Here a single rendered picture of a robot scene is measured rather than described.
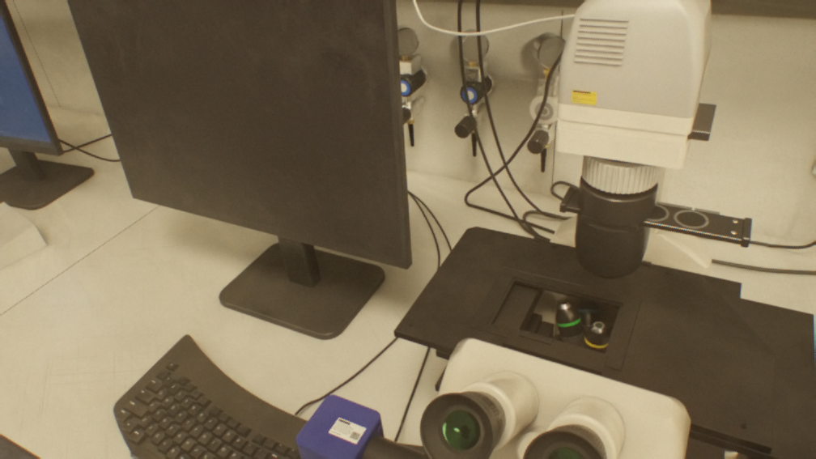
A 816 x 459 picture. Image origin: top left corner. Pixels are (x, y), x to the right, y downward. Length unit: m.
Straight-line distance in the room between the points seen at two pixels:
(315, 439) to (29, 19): 1.75
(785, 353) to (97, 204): 1.35
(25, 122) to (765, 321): 1.36
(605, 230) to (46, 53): 1.85
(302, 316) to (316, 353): 0.08
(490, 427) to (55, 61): 1.91
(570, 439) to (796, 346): 0.41
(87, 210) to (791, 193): 1.42
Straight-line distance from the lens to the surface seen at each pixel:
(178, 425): 0.91
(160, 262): 1.25
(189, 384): 0.94
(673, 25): 0.49
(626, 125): 0.51
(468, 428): 0.38
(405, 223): 0.75
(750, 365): 0.67
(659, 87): 0.49
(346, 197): 0.77
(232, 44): 0.80
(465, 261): 0.75
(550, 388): 0.48
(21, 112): 1.47
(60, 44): 2.06
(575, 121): 0.52
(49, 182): 1.70
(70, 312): 1.22
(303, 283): 1.05
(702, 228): 0.57
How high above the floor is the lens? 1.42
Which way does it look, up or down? 35 degrees down
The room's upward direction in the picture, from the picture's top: 6 degrees counter-clockwise
